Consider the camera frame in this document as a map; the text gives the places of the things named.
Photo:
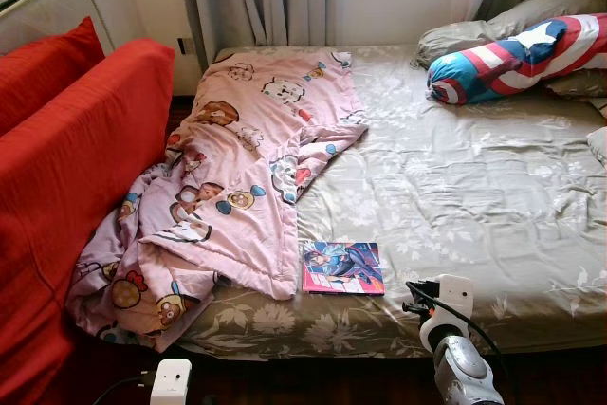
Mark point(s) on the colourful comic book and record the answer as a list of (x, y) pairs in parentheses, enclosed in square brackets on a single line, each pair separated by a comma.
[(343, 267)]

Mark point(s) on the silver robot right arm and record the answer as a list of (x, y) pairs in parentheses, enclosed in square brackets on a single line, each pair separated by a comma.
[(465, 372)]

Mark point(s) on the beige floral bed sheet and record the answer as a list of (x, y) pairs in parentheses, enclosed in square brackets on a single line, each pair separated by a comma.
[(455, 196)]

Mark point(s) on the pink cartoon print blanket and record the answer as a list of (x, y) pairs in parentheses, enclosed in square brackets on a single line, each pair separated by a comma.
[(247, 158)]

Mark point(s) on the red white blue shield bolster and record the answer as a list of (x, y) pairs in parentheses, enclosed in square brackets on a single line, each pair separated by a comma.
[(503, 64)]

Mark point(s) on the small white patterned pillow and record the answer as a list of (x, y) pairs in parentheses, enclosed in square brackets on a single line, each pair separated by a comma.
[(599, 106)]

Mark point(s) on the flat grey pillow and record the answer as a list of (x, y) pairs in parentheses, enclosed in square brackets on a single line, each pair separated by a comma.
[(580, 84)]

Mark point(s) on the plump grey pillow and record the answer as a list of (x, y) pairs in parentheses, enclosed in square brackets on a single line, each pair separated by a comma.
[(541, 9)]

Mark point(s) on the large red cushion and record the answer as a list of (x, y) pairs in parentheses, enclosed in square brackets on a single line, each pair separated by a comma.
[(76, 168)]

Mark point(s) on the thin red cushion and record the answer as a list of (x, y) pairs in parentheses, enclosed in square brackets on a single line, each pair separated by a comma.
[(38, 73)]

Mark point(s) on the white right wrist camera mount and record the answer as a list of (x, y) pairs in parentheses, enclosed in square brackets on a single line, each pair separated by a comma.
[(450, 301)]

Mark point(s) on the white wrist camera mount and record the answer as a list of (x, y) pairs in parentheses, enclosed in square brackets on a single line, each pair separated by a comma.
[(450, 301), (171, 384)]

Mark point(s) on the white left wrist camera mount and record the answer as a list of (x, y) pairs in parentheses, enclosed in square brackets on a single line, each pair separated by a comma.
[(171, 384)]

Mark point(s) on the dark wall outlet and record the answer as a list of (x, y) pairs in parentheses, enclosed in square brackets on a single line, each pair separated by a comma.
[(186, 46)]

